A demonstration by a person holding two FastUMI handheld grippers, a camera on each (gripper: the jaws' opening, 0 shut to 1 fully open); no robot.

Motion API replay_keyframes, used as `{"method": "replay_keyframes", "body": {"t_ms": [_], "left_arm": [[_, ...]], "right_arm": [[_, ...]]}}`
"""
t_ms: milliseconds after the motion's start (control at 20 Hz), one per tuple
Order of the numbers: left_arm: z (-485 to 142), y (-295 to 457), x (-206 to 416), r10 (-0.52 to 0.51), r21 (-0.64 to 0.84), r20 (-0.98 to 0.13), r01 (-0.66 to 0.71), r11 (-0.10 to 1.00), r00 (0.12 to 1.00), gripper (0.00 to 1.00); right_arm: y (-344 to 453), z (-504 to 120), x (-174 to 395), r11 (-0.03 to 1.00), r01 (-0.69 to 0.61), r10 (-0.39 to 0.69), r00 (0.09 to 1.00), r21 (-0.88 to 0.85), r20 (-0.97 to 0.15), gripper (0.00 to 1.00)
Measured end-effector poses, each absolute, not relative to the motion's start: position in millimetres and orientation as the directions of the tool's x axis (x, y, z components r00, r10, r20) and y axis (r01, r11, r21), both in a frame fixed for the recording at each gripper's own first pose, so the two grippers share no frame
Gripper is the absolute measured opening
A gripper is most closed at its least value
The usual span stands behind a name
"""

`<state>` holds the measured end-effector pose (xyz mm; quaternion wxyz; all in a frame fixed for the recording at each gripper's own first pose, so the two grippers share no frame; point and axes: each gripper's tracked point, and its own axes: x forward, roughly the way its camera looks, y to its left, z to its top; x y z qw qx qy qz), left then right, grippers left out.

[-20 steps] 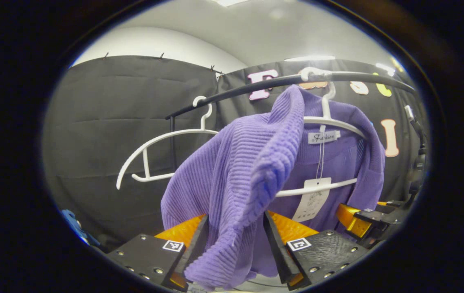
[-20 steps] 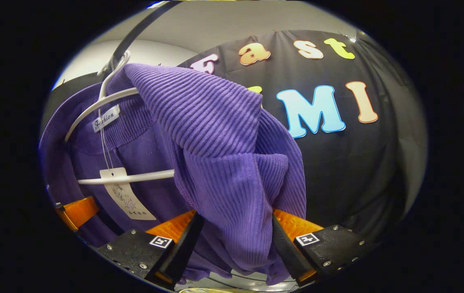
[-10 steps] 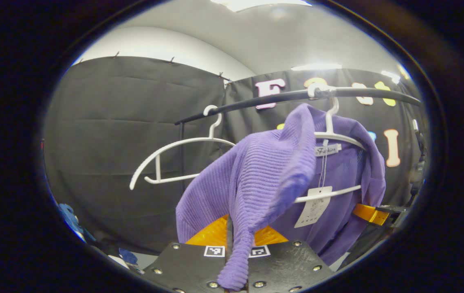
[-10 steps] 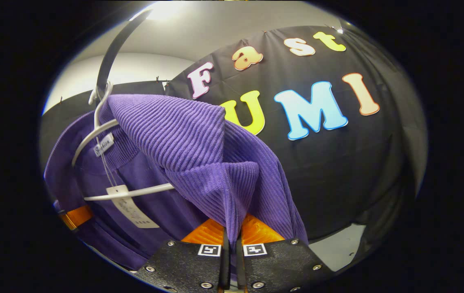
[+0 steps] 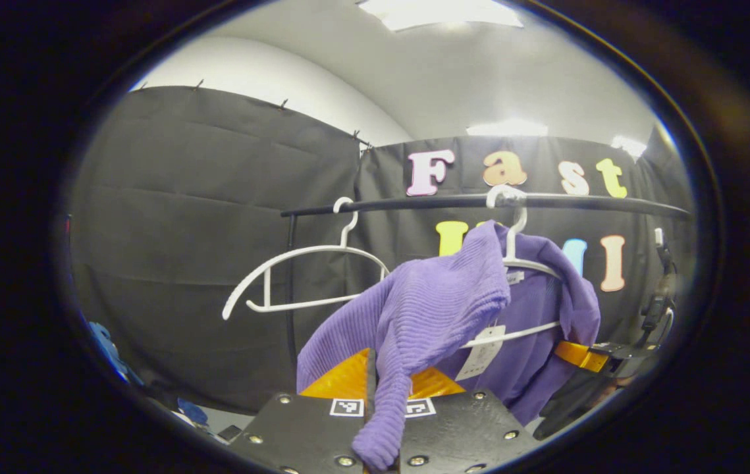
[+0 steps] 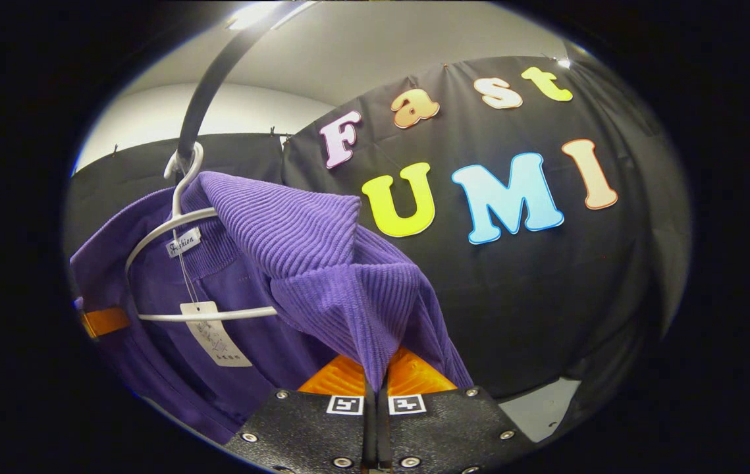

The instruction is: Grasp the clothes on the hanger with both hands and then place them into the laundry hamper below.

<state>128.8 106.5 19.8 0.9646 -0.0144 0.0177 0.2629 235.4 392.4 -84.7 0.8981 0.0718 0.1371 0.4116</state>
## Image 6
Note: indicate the white plastic hanger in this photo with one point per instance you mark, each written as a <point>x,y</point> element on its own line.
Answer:
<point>216,315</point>

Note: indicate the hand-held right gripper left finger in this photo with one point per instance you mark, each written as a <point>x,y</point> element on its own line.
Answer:
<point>309,431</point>

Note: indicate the purple knit cardigan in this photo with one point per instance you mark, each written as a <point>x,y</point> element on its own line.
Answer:
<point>295,263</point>

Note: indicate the black backdrop cloth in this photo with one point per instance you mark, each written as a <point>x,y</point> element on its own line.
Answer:
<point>513,296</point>

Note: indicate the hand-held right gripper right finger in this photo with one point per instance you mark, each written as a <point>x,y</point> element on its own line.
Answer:
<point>447,431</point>

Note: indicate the black clothes rack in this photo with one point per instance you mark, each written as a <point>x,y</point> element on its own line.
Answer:
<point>207,85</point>

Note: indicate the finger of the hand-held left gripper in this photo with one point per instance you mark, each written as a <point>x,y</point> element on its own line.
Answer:
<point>108,321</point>

